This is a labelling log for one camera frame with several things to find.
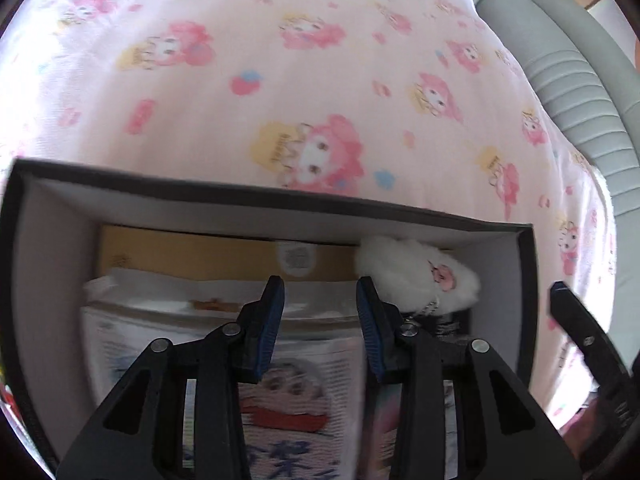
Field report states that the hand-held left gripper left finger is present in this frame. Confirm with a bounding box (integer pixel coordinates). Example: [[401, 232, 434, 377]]
[[57, 275, 286, 480]]

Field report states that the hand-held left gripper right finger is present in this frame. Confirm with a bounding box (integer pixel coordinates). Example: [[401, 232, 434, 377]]
[[356, 276, 583, 480]]

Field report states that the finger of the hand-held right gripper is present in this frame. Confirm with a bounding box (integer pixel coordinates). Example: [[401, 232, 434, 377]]
[[550, 282, 631, 392]]

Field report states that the white fluffy plush keychain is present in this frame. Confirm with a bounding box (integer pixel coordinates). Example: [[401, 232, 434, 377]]
[[354, 235, 482, 316]]

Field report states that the black box with rainbow ring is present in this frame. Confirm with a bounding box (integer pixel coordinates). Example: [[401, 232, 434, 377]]
[[362, 309, 473, 480]]

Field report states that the cartoon printed packet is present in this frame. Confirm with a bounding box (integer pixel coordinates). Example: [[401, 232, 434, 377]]
[[80, 267, 367, 480]]

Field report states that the black cardboard box white inside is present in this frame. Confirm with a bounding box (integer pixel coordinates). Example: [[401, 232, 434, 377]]
[[0, 157, 538, 480]]

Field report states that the yellow flat packet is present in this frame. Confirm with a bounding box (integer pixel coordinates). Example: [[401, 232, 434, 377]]
[[97, 225, 362, 282]]

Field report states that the grey padded headboard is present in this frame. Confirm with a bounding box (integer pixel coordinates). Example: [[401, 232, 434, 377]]
[[472, 0, 640, 221]]

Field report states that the pink printed blanket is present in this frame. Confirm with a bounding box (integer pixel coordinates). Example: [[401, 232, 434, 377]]
[[0, 0, 621, 461]]

